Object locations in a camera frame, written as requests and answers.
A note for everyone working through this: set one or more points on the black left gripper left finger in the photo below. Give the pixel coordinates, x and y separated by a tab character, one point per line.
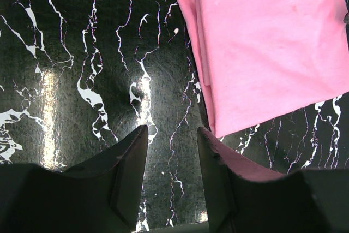
101	194

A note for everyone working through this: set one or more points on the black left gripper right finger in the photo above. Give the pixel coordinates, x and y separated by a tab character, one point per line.
243	196

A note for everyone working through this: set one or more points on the pink t shirt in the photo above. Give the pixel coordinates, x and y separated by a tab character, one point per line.
260	59

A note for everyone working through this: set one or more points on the black marbled table mat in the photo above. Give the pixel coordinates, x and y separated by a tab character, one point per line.
78	76

